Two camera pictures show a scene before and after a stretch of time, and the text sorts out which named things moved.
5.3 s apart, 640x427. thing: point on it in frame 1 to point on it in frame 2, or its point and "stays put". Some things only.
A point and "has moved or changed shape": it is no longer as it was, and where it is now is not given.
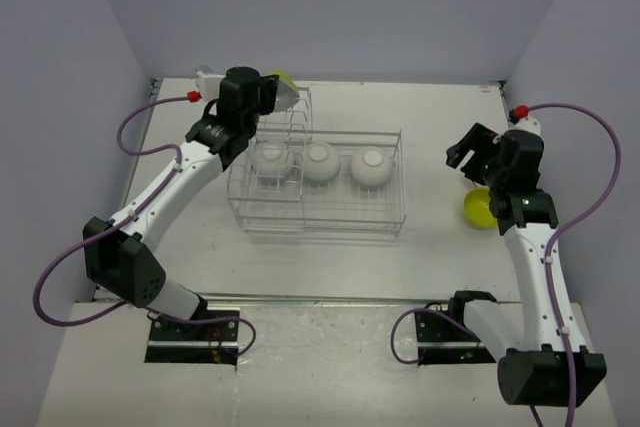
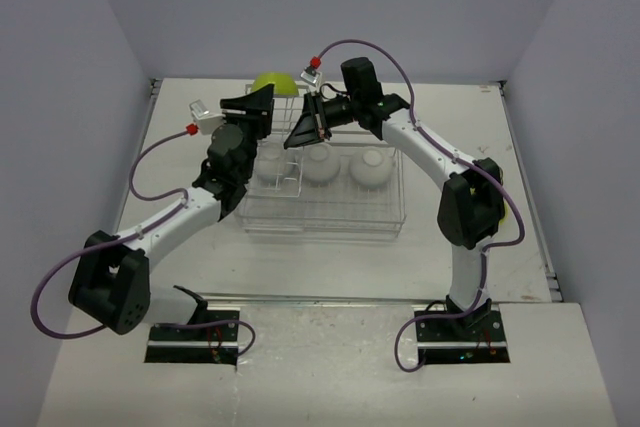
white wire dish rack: (293, 181) stays put
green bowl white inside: (287, 92) has moved or changed shape
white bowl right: (371, 165) stays put
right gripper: (478, 136) to (313, 127)
